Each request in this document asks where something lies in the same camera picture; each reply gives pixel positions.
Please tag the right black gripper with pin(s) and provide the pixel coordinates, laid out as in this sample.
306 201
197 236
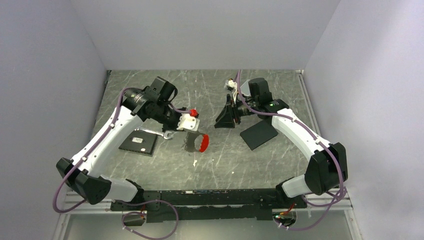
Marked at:
225 119

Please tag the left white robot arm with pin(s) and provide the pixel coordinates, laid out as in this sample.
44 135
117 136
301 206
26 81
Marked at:
83 172

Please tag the aluminium frame rail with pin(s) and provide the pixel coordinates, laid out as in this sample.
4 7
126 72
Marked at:
72 198

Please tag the black box with label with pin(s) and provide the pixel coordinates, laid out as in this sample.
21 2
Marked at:
140 142

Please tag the silver open-end wrench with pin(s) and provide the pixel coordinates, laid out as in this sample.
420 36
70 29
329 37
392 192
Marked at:
167 135

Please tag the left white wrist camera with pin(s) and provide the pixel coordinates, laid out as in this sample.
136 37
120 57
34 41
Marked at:
189 122

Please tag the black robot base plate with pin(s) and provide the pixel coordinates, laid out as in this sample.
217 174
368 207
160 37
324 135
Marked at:
212 204

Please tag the white square box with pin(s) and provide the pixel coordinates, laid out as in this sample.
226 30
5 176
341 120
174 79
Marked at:
245 89

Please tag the black flat rectangular pad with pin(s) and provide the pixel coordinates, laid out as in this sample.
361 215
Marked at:
259 134

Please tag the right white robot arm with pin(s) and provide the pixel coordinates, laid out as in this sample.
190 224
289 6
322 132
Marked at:
327 162

